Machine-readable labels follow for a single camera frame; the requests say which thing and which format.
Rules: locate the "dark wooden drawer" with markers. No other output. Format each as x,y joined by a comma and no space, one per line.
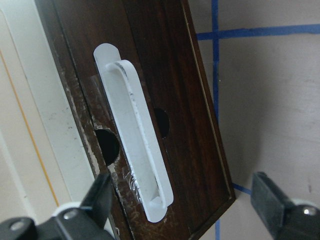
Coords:
159,39

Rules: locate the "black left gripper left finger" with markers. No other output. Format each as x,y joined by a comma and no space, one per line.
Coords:
98,201

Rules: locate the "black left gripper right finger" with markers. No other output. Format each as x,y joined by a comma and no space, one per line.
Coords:
268,200

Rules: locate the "white plastic drawer handle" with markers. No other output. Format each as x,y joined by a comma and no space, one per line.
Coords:
132,118

